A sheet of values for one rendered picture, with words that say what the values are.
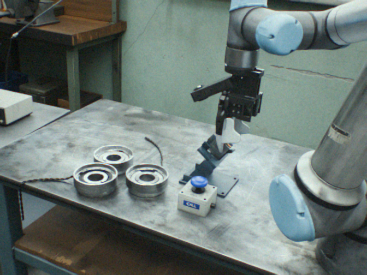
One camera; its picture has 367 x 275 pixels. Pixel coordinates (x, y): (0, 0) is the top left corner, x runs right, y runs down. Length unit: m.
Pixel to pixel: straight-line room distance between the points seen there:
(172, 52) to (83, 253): 1.74
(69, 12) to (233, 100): 2.14
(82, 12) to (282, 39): 2.21
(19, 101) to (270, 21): 1.16
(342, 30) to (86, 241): 0.89
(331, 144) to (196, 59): 2.07
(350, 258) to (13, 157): 0.87
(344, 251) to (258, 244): 0.17
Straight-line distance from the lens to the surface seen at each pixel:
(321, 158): 0.67
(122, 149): 1.16
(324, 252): 0.90
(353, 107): 0.61
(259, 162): 1.23
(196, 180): 0.95
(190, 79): 2.71
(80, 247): 1.27
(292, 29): 0.81
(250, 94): 0.95
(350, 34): 0.83
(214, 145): 1.03
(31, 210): 2.03
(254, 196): 1.07
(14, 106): 1.72
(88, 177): 1.05
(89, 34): 2.53
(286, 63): 2.49
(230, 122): 0.97
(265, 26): 0.81
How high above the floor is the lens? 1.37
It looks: 25 degrees down
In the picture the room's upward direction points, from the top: 4 degrees clockwise
